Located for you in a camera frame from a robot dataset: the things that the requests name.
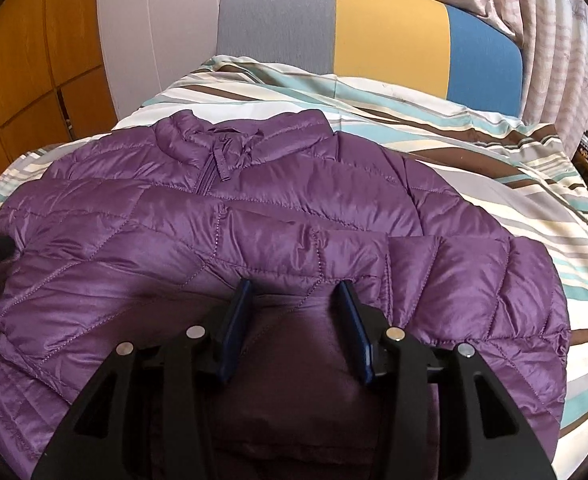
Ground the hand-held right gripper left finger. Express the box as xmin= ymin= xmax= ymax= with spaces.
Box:
xmin=31 ymin=279 xmax=253 ymax=480

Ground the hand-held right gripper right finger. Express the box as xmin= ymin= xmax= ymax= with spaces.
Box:
xmin=338 ymin=281 xmax=558 ymax=480

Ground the purple quilted down jacket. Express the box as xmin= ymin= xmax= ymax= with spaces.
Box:
xmin=0 ymin=110 xmax=572 ymax=480

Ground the wooden wardrobe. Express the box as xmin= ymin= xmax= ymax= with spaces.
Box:
xmin=0 ymin=0 xmax=121 ymax=201

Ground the striped bed sheet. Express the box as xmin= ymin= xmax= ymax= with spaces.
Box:
xmin=0 ymin=55 xmax=588 ymax=480

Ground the grey yellow blue pillow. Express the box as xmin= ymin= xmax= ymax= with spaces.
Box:
xmin=215 ymin=0 xmax=525 ymax=121

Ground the pink floral curtain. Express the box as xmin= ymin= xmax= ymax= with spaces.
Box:
xmin=276 ymin=0 xmax=588 ymax=128

